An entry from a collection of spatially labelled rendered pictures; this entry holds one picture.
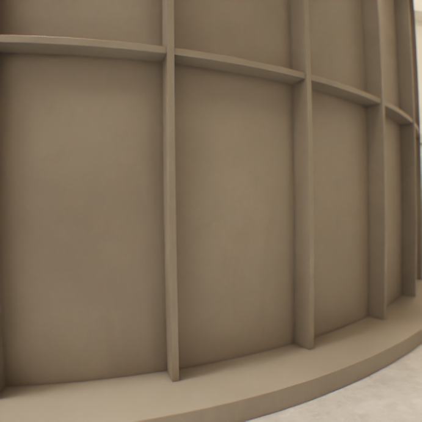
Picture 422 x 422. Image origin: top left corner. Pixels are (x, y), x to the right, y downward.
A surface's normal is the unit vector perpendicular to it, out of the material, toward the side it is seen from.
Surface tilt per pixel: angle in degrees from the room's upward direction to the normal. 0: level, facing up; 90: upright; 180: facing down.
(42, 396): 0
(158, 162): 90
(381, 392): 0
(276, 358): 0
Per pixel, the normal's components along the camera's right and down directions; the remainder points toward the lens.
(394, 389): -0.01, -1.00
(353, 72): 0.61, 0.00
